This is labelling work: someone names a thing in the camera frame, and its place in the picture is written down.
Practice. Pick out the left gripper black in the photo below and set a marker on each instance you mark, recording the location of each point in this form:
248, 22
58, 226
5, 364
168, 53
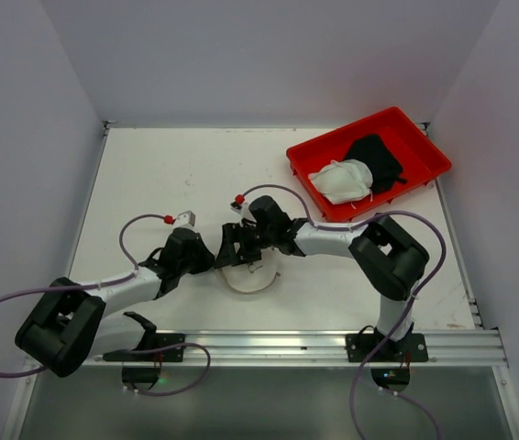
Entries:
168, 273

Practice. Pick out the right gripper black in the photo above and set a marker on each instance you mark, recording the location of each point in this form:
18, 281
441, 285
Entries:
239, 245

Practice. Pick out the white mesh laundry bag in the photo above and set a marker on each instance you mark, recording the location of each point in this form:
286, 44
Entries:
250, 278

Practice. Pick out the pale green bra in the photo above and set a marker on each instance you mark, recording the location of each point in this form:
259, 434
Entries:
341, 182

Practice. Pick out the black bra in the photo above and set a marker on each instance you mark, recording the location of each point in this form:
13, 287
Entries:
385, 169

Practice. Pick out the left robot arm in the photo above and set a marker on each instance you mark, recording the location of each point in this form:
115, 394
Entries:
73, 323

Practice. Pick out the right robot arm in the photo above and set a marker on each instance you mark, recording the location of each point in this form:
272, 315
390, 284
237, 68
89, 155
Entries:
392, 260

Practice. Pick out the red plastic tray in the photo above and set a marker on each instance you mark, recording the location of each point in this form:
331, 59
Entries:
422, 161

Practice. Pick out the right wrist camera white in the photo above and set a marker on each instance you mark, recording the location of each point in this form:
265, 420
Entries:
241, 207

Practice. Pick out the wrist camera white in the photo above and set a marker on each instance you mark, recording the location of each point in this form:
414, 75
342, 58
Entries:
185, 220
241, 207

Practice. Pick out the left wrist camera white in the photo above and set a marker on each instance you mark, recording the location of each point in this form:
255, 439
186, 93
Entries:
185, 220

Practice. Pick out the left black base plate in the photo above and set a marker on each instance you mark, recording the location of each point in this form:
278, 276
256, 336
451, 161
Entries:
153, 346

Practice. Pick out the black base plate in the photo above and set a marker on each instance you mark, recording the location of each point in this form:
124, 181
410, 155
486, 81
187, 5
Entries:
153, 346
411, 348

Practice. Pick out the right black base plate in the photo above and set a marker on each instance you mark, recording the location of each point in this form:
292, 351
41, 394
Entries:
411, 348

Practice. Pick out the aluminium mounting rail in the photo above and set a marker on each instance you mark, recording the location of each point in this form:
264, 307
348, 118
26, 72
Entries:
460, 348

